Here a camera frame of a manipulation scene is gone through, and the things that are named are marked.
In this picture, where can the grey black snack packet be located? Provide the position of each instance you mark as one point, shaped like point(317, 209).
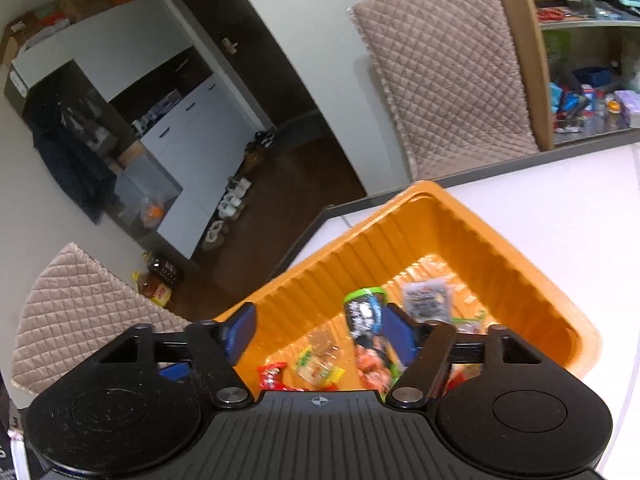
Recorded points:
point(428, 300)

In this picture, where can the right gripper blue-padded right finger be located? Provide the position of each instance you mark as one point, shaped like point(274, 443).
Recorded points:
point(427, 351)

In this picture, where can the beige quilted near chair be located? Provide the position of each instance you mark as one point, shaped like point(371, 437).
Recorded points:
point(75, 307)

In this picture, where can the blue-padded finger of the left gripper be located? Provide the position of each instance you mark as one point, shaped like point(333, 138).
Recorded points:
point(178, 372)

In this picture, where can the beige quilted far chair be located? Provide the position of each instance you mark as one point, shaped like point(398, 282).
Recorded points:
point(452, 80)

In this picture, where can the white cabinet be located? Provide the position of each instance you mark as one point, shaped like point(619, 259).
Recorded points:
point(132, 123)

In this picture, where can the beige quilted chair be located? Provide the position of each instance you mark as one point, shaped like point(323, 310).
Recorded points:
point(452, 80)
point(75, 307)

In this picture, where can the small red candy packet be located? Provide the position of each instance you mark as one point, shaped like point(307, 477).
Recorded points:
point(271, 377)

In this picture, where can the wooden shelf unit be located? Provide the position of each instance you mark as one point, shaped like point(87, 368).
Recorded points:
point(571, 64)

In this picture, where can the yellow candy packet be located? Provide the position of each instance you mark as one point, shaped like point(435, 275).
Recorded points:
point(320, 371)

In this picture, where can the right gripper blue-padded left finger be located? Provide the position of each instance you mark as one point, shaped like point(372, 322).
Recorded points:
point(212, 349)

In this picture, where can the cooking oil bottle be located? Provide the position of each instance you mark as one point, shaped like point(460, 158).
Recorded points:
point(150, 285)

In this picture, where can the clear caramel candy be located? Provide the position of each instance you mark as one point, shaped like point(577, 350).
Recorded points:
point(323, 344)

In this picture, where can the long green snack tube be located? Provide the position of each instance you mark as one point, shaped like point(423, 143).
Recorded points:
point(377, 366)

